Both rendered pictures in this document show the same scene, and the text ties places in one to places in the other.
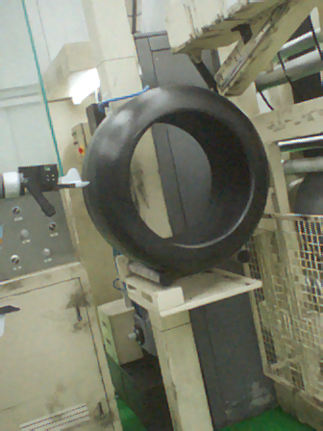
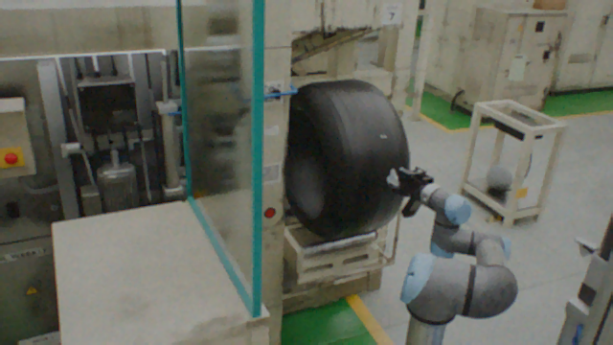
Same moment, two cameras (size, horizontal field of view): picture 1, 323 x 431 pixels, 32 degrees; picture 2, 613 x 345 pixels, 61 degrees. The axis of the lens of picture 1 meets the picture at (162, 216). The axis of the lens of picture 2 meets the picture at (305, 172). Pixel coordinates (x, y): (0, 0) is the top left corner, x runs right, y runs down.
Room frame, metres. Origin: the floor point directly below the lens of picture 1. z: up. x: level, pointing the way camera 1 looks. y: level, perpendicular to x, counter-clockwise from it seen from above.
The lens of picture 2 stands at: (2.25, 1.74, 2.02)
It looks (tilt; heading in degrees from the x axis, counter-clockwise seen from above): 26 degrees down; 262
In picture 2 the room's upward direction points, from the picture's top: 3 degrees clockwise
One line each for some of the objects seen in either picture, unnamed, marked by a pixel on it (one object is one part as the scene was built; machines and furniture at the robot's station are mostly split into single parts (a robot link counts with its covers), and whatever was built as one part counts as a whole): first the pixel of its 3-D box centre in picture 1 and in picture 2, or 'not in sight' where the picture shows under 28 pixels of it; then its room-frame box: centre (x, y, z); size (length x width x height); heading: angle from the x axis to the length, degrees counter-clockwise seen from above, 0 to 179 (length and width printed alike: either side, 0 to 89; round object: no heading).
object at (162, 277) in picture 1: (148, 271); (336, 242); (1.88, 0.09, 0.90); 0.35 x 0.05 x 0.05; 19
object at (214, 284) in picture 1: (190, 289); (317, 246); (1.93, -0.05, 0.80); 0.37 x 0.36 x 0.02; 109
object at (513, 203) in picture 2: not in sight; (508, 162); (0.17, -1.70, 0.40); 0.60 x 0.35 x 0.80; 106
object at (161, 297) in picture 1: (152, 290); (334, 257); (1.88, 0.09, 0.83); 0.36 x 0.09 x 0.06; 19
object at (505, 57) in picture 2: not in sight; (509, 62); (-0.89, -3.94, 0.62); 0.91 x 0.58 x 1.25; 16
